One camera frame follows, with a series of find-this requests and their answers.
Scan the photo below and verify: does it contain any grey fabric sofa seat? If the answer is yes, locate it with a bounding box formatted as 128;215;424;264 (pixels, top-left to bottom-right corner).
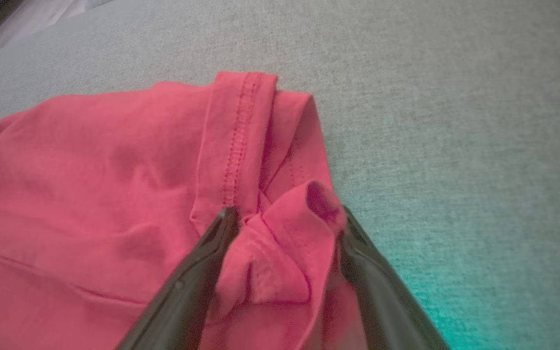
0;0;560;350

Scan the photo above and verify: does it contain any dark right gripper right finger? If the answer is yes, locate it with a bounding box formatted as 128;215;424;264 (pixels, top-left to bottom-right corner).
337;206;452;350

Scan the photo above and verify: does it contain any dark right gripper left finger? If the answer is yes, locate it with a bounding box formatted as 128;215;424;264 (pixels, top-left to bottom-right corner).
115;206;240;350

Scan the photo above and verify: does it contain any red shirt with white sleeves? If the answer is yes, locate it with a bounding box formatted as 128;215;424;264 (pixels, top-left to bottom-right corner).
0;70;369;350

